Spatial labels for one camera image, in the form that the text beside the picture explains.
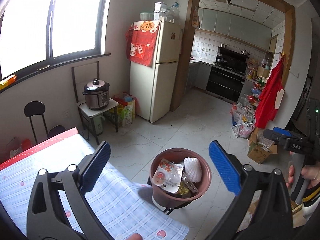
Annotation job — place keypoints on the plastic shopping bags pile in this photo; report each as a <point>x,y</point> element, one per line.
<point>243,120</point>

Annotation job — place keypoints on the red hanging garment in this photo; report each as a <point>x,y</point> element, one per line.
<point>266,110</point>

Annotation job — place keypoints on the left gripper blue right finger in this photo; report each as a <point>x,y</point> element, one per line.
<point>227,171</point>

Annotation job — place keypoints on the colourful bags beside refrigerator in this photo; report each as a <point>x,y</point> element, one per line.
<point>126,108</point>

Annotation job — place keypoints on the left hand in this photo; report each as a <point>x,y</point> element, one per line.
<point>135,236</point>

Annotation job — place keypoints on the black kitchen stove unit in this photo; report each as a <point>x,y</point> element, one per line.
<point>227,74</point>

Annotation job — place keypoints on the white refrigerator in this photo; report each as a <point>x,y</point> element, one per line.
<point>153,86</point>

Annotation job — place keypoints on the small white side table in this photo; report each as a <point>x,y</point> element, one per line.
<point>89,118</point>

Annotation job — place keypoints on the red cloth on refrigerator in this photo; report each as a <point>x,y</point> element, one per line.
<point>140,41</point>

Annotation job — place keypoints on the blue plaid tablecloth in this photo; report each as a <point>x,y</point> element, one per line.
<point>41,198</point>

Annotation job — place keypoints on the white snack pouch wrapper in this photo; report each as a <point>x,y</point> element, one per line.
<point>168,176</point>

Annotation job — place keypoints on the black round-back chair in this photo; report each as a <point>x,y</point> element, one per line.
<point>35,112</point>

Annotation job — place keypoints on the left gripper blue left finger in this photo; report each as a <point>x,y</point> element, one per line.
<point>92,165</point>

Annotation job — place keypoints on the cardboard box on floor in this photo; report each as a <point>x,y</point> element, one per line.
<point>260,148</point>

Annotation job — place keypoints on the electric pressure cooker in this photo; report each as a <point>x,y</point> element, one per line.
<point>96,93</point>

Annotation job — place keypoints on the gold foil wrapper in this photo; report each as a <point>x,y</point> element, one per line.
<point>183,189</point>

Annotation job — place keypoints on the window with dark frame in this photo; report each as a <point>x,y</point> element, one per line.
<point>40,34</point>

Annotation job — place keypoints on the brown plastic trash bin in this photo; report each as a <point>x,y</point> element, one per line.
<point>177,156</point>

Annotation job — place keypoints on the right hand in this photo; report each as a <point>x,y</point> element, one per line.
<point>310,172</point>

